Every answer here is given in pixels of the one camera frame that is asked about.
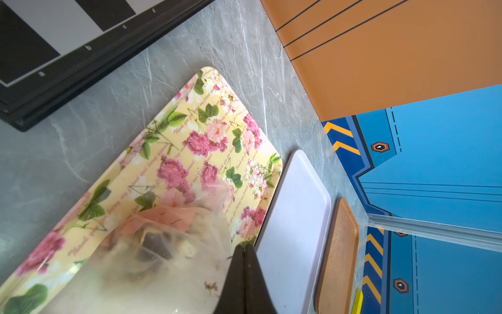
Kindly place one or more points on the brown plastic tray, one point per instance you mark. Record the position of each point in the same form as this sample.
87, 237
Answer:
336, 278

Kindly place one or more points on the yellow rectangular block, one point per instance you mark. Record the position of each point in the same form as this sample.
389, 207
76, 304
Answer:
358, 301

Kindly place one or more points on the floral pattern tray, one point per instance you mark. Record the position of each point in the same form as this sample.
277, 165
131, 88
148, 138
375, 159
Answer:
203, 136

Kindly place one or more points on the ziploc bag of beige cookies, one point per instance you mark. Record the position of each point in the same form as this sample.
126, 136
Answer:
167, 259

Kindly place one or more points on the black white chessboard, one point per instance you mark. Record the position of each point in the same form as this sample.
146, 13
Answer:
51, 51

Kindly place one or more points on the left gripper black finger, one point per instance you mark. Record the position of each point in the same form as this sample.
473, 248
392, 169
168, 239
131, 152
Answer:
245, 289

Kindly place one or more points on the lavender plastic tray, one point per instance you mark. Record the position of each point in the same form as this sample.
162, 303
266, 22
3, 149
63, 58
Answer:
291, 242

